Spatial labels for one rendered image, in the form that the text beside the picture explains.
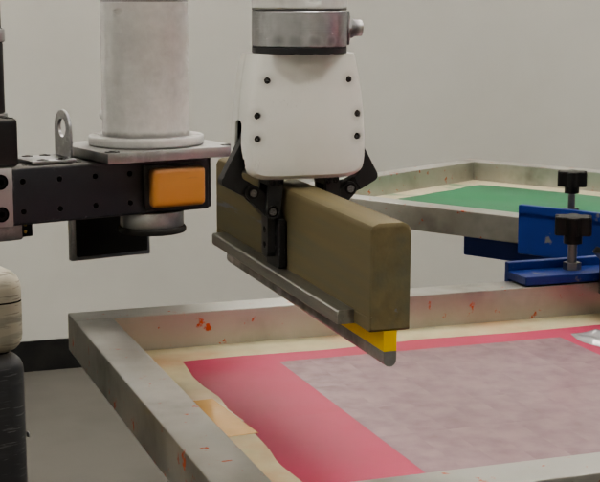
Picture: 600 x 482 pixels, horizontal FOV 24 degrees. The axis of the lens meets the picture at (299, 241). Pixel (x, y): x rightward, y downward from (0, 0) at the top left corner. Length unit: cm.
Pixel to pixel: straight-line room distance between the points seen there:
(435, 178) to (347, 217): 161
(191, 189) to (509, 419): 51
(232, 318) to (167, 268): 369
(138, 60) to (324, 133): 44
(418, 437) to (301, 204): 20
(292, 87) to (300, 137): 4
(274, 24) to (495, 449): 36
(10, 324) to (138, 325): 70
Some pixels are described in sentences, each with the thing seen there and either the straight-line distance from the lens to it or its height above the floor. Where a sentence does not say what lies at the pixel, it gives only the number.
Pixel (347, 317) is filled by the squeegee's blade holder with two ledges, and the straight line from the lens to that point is 97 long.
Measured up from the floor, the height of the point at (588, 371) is 95.
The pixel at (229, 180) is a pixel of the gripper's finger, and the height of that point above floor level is 115.
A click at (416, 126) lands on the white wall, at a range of 532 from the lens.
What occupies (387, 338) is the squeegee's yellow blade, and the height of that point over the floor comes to 106.
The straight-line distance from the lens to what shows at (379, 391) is 122.
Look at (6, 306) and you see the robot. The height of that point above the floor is 86.
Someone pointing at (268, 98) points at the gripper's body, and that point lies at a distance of 108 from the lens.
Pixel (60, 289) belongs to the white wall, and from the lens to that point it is 501.
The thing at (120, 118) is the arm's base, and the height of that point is 117.
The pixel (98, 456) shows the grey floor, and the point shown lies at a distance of 410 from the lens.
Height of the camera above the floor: 129
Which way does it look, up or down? 10 degrees down
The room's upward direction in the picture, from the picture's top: straight up
